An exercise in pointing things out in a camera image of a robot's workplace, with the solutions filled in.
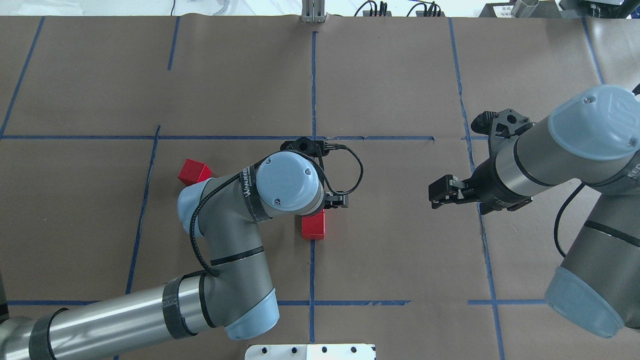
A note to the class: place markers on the aluminium frame post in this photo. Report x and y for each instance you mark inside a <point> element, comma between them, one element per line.
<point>313,11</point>

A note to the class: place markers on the steel cup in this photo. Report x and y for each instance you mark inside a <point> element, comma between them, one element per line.
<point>523,8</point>

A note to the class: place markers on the white pedestal column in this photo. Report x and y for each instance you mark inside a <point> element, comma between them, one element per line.
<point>314,351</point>

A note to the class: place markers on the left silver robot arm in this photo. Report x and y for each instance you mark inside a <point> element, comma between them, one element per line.
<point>229,287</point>

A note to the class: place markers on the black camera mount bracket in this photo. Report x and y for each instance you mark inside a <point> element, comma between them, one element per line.
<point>307,146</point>

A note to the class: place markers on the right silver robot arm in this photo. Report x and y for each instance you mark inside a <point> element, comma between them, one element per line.
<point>593,138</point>

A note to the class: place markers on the red block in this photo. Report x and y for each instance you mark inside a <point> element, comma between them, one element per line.
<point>313,227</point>
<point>193,172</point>

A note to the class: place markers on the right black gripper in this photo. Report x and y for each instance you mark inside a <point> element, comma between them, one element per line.
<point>491,184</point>

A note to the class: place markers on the right arm camera bracket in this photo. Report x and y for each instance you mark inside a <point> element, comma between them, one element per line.
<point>502,128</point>

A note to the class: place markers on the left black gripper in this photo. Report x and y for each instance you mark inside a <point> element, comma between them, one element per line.
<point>338,201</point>

